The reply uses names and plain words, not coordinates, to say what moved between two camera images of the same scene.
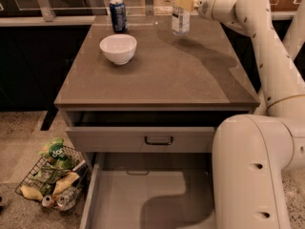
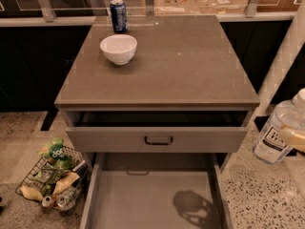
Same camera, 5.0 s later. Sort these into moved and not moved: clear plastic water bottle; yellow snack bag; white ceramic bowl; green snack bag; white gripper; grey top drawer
Moved: white gripper; clear plastic water bottle
Not moved: green snack bag; grey top drawer; white ceramic bowl; yellow snack bag
